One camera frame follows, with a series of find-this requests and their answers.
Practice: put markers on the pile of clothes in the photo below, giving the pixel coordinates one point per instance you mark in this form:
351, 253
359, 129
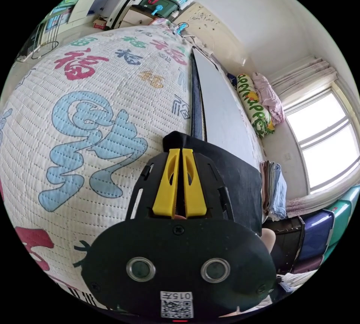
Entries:
274, 188

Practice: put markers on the black short sleeve shirt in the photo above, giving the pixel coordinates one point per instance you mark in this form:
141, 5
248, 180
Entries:
239, 180

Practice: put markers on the bed with printed white quilt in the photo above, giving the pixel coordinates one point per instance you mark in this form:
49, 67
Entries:
92, 121

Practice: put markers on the pink curtain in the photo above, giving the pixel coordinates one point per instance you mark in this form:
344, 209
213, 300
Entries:
303, 73

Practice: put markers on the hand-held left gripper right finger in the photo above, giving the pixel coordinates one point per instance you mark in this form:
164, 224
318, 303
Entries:
195, 191

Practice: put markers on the green yellow printed pillow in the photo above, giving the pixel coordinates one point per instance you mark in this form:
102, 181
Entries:
254, 104

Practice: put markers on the pink rolled blanket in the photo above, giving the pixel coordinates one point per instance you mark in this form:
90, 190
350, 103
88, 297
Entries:
270, 98

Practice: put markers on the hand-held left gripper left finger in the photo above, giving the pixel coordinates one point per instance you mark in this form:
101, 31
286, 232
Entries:
166, 188

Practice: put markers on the white suitcase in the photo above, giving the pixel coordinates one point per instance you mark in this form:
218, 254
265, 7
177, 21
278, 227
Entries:
122, 10

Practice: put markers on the window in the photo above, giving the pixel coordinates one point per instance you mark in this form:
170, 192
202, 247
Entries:
323, 138

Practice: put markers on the white flat board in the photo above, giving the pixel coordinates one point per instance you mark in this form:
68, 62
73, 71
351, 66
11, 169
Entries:
225, 110

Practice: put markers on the person's body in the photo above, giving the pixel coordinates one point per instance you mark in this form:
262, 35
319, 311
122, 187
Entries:
268, 241

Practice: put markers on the green storage box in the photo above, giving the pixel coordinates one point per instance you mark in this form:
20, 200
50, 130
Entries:
163, 5

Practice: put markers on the blue storage box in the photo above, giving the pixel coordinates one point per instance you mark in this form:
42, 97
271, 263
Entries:
316, 234

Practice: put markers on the teal storage box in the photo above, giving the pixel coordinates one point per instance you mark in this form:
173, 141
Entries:
344, 214

